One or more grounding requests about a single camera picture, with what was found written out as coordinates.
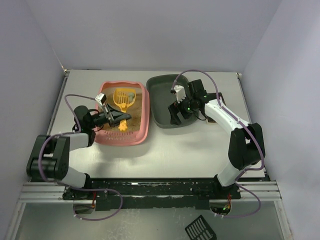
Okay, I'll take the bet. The yellow litter scoop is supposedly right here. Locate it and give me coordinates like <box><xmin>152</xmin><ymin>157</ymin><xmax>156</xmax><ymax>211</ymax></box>
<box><xmin>112</xmin><ymin>87</ymin><xmax>137</xmax><ymax>132</ymax></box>

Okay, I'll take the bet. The dark grey plastic tray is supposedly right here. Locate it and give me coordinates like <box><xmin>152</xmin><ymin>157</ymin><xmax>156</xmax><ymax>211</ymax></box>
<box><xmin>146</xmin><ymin>74</ymin><xmax>197</xmax><ymax>129</ymax></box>

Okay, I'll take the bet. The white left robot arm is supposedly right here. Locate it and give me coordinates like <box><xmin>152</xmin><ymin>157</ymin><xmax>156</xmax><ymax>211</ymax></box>
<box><xmin>26</xmin><ymin>104</ymin><xmax>132</xmax><ymax>189</ymax></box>

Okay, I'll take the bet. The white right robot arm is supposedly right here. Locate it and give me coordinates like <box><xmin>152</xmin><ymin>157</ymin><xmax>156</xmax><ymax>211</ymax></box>
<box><xmin>168</xmin><ymin>79</ymin><xmax>266</xmax><ymax>188</ymax></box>

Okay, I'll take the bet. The dark hardcover book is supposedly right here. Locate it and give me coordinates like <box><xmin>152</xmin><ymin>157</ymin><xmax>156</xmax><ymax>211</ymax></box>
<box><xmin>205</xmin><ymin>92</ymin><xmax>225</xmax><ymax>124</ymax></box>

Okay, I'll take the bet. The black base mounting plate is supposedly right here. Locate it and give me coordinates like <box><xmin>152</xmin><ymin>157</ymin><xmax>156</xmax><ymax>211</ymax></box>
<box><xmin>62</xmin><ymin>177</ymin><xmax>241</xmax><ymax>211</ymax></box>

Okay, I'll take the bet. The black slotted spatula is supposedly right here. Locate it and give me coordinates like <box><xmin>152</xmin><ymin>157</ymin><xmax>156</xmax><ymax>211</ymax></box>
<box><xmin>185</xmin><ymin>215</ymin><xmax>217</xmax><ymax>240</ymax></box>

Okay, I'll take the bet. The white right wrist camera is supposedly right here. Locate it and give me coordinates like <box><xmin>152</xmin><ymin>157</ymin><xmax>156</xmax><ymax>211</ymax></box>
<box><xmin>170</xmin><ymin>85</ymin><xmax>187</xmax><ymax>104</ymax></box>

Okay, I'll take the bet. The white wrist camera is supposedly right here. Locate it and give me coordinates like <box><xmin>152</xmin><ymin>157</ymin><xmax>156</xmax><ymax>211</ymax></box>
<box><xmin>95</xmin><ymin>92</ymin><xmax>107</xmax><ymax>105</ymax></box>
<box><xmin>170</xmin><ymin>85</ymin><xmax>187</xmax><ymax>104</ymax></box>

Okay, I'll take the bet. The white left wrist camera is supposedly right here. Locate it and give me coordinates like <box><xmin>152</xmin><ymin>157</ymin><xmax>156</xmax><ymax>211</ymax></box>
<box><xmin>95</xmin><ymin>92</ymin><xmax>107</xmax><ymax>105</ymax></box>

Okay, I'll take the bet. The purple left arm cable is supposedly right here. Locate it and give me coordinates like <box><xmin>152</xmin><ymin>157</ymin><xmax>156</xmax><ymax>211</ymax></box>
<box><xmin>37</xmin><ymin>93</ymin><xmax>124</xmax><ymax>221</ymax></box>

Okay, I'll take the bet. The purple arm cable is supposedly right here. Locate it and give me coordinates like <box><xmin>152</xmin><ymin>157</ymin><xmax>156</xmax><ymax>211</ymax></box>
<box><xmin>171</xmin><ymin>68</ymin><xmax>266</xmax><ymax>219</ymax></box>
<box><xmin>37</xmin><ymin>93</ymin><xmax>124</xmax><ymax>221</ymax></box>

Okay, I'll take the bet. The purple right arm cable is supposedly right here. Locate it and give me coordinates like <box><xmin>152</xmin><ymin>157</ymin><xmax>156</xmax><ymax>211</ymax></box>
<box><xmin>171</xmin><ymin>68</ymin><xmax>266</xmax><ymax>219</ymax></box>

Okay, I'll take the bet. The aluminium frame rail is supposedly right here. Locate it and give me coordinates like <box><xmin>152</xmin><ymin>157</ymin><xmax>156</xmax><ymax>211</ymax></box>
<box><xmin>19</xmin><ymin>180</ymin><xmax>282</xmax><ymax>203</ymax></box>

